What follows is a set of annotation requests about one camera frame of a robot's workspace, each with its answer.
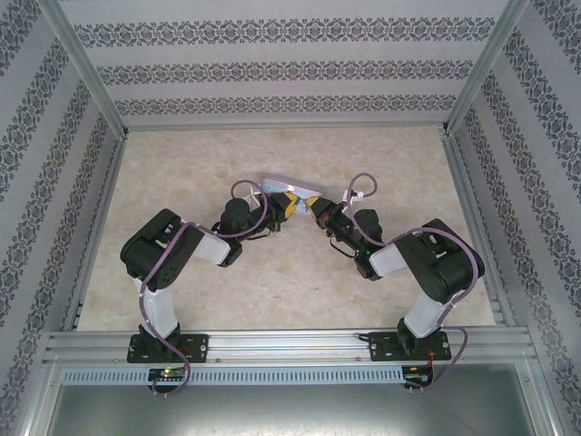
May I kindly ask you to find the pastel cartoon tin box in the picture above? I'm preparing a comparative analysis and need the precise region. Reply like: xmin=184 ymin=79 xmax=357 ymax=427
xmin=260 ymin=176 xmax=324 ymax=218

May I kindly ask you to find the right green circuit board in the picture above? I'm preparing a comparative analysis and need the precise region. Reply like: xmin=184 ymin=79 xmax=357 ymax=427
xmin=403 ymin=365 xmax=435 ymax=388

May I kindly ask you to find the green circuit board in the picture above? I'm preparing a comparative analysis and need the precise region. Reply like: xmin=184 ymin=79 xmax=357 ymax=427
xmin=403 ymin=365 xmax=435 ymax=388
xmin=148 ymin=368 xmax=187 ymax=382

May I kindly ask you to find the left green circuit board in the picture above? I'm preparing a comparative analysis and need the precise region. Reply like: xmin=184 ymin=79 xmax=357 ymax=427
xmin=148 ymin=368 xmax=187 ymax=382

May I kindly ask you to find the grey metal sheet panel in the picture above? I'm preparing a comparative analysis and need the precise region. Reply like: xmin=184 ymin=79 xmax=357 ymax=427
xmin=26 ymin=358 xmax=564 ymax=436

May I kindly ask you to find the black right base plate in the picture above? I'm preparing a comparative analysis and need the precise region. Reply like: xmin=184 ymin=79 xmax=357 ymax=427
xmin=368 ymin=331 xmax=451 ymax=363

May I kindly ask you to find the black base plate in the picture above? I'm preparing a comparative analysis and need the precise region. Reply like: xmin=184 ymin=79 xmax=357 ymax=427
xmin=368 ymin=331 xmax=451 ymax=363
xmin=126 ymin=332 xmax=211 ymax=365

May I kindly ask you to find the aluminium side rail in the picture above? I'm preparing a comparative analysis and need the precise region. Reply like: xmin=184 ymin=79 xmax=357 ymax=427
xmin=440 ymin=132 xmax=517 ymax=329
xmin=62 ymin=134 xmax=130 ymax=332

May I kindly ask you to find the aluminium mounting rail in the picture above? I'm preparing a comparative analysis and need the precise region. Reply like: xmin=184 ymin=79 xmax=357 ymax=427
xmin=43 ymin=330 xmax=533 ymax=365

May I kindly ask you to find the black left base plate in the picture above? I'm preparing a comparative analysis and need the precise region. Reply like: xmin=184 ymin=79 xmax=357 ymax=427
xmin=126 ymin=332 xmax=211 ymax=365

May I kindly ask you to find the slotted grey cable duct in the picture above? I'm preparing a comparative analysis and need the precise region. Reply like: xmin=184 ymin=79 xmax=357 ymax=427
xmin=61 ymin=365 xmax=406 ymax=387

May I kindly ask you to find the aluminium frame post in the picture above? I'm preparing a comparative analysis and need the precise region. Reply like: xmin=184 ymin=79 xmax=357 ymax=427
xmin=440 ymin=0 xmax=531 ymax=136
xmin=34 ymin=0 xmax=132 ymax=138

